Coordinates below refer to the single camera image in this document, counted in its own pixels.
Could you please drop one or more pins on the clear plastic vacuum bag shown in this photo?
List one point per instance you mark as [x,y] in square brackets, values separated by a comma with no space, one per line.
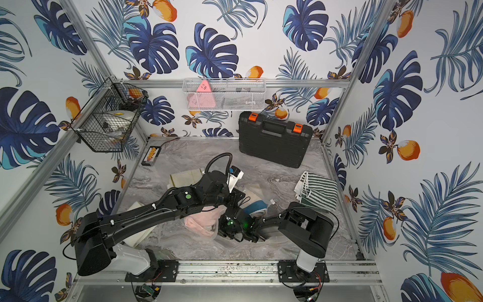
[195,237]

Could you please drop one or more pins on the clear mesh wall tray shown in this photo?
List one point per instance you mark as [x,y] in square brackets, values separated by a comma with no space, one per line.
[234,94]

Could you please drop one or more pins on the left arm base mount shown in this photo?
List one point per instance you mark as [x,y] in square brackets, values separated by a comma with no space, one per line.
[160,271]

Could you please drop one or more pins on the small black battery box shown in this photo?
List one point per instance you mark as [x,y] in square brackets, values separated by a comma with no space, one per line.
[151,156]

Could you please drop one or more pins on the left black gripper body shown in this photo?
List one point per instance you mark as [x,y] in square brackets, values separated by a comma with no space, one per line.
[234,200]

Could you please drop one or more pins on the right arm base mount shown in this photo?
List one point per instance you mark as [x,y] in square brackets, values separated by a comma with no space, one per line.
[303,271]

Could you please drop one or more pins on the blue white patterned towel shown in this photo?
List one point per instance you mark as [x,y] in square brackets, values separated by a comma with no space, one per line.
[255,202]

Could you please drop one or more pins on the pink triangular object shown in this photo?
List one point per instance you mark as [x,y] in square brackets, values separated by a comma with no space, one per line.
[202,98]

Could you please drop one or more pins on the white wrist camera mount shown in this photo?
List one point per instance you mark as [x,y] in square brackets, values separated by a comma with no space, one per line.
[235,174]

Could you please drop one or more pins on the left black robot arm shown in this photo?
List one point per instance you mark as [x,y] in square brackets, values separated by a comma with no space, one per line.
[97,235]

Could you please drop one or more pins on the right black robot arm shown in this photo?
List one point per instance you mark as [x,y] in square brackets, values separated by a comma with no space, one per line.
[305,227]

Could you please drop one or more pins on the pink towel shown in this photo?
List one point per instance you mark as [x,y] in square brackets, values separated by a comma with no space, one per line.
[205,223]

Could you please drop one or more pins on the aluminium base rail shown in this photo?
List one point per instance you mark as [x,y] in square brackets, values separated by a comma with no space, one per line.
[246,273]

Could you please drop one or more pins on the cream striped towel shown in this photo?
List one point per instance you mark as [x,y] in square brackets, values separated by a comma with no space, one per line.
[185,178]

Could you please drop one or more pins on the black plastic tool case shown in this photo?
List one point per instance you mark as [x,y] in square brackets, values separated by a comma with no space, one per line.
[284,143]

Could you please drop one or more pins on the black wire basket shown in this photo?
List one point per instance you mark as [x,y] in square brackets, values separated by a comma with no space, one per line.
[107,121]

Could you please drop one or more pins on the black white striped towel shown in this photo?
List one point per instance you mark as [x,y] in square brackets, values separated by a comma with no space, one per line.
[316,191]

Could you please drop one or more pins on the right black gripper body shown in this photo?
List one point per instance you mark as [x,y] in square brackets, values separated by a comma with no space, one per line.
[225,228]

